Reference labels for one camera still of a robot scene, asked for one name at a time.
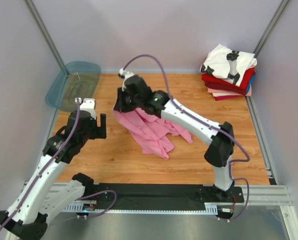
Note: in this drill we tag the crimson folded shirt bottom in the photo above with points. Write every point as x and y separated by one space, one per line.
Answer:
220 98

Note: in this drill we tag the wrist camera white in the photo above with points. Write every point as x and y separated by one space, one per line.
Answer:
127 77
86 104

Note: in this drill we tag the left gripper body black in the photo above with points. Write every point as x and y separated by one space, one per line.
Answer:
93 132

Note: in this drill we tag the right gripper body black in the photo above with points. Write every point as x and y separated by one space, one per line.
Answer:
127 103

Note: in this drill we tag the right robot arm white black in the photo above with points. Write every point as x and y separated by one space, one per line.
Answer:
218 137

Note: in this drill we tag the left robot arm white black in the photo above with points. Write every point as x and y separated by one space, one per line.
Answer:
30 215

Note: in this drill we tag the teal transparent plastic bin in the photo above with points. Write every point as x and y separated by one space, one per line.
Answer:
78 79

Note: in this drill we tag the aluminium frame post left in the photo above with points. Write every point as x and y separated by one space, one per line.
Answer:
42 28

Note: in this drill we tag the aluminium frame post right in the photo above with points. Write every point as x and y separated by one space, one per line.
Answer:
282 7

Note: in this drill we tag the aluminium frame post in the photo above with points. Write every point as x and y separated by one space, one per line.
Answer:
282 7
42 28

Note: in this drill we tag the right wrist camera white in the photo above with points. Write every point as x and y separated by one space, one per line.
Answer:
127 77

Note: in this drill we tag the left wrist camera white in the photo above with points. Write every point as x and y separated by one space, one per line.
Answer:
86 104

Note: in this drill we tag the blue folded shirt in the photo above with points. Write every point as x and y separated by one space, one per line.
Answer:
252 79

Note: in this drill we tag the pink t shirt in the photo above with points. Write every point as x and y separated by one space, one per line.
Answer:
150 132

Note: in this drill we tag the light pink folded shirt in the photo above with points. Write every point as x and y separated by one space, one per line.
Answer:
228 91

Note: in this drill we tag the red folded shirt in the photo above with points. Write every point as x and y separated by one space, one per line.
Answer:
220 84

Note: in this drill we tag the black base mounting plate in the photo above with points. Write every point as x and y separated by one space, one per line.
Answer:
168 197

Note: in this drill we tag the white black printed folded shirt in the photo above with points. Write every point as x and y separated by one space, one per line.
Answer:
228 65

